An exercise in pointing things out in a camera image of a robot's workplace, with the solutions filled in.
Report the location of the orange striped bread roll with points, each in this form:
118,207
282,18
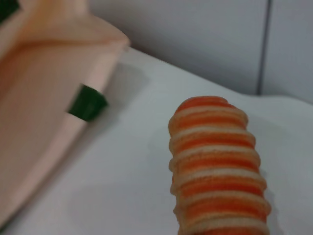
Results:
217,166

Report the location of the cream canvas tote bag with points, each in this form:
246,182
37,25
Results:
44,98

